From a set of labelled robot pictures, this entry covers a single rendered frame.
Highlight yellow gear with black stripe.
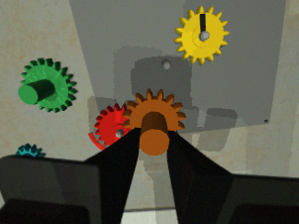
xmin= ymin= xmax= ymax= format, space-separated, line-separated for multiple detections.
xmin=174 ymin=5 xmax=229 ymax=64

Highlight teal gear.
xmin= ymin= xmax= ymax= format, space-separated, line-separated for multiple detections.
xmin=15 ymin=143 xmax=46 ymax=157

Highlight red gear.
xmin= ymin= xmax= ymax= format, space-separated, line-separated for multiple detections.
xmin=94 ymin=103 xmax=131 ymax=147

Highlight green gear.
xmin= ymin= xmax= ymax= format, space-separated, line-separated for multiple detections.
xmin=18 ymin=57 xmax=78 ymax=113

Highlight red curved arrow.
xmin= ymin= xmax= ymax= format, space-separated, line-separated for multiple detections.
xmin=87 ymin=133 xmax=105 ymax=151

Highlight orange gear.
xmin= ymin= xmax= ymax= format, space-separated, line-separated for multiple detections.
xmin=123 ymin=88 xmax=186 ymax=156

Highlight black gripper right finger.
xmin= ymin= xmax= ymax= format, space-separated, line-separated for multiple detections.
xmin=166 ymin=131 xmax=299 ymax=224

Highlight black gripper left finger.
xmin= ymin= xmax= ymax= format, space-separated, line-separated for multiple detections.
xmin=0 ymin=128 xmax=141 ymax=224

